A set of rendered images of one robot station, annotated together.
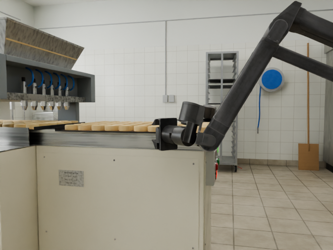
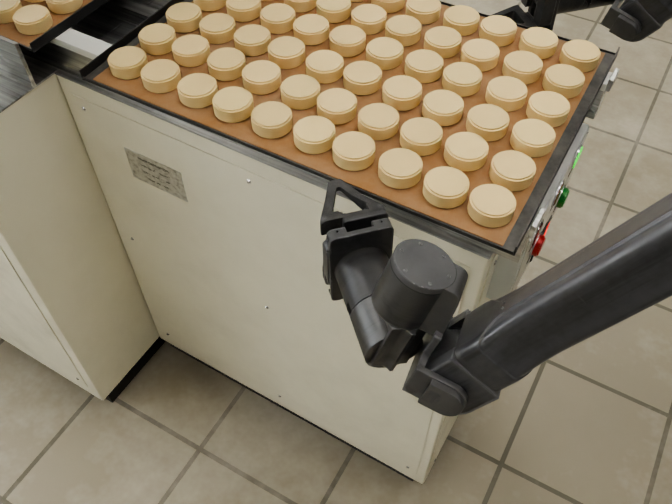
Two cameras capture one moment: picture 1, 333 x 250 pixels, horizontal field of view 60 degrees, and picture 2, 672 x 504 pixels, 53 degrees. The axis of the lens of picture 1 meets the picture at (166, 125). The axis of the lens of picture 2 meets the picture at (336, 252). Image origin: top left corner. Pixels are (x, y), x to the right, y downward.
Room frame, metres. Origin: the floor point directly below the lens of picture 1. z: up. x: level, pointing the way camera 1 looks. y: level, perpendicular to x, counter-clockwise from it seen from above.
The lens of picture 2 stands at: (0.51, -0.10, 1.45)
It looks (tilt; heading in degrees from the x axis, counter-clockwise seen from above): 52 degrees down; 17
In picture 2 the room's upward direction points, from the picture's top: straight up
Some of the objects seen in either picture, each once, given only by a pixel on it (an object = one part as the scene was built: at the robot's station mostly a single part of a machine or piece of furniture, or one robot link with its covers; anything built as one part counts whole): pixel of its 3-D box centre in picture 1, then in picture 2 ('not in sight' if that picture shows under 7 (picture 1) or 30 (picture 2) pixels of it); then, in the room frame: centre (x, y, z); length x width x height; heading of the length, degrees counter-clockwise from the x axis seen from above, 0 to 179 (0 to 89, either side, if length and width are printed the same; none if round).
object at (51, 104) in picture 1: (54, 91); not in sight; (1.38, 0.53, 1.07); 0.06 x 0.03 x 0.18; 77
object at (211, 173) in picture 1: (212, 161); (537, 210); (1.18, -0.19, 0.77); 0.24 x 0.04 x 0.14; 167
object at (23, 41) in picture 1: (27, 52); not in sight; (1.38, 0.66, 1.25); 0.56 x 0.29 x 0.14; 167
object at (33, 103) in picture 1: (37, 89); not in sight; (1.26, 0.56, 1.07); 0.06 x 0.03 x 0.18; 77
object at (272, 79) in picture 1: (270, 100); not in sight; (4.85, -1.74, 1.10); 0.41 x 0.15 x 1.10; 78
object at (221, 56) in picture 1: (221, 111); not in sight; (4.66, -0.88, 0.93); 0.64 x 0.51 x 1.78; 170
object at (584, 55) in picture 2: not in sight; (579, 55); (1.33, -0.19, 0.91); 0.05 x 0.05 x 0.02
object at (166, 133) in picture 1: (172, 134); (366, 279); (0.90, -0.02, 0.91); 0.07 x 0.07 x 0.10; 33
